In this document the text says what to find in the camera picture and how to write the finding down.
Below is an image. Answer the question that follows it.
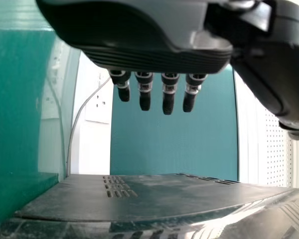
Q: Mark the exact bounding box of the grey cable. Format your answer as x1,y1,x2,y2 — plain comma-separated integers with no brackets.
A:
65,76,112,176

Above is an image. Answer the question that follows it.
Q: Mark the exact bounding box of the white perforated cable duct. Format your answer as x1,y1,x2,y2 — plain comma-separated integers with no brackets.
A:
264,109,294,188

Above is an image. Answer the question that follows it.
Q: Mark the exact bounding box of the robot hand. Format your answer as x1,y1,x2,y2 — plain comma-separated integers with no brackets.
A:
36,0,299,140

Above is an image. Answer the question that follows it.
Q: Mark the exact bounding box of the white wall socket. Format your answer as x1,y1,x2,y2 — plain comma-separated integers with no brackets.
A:
85,71,113,124

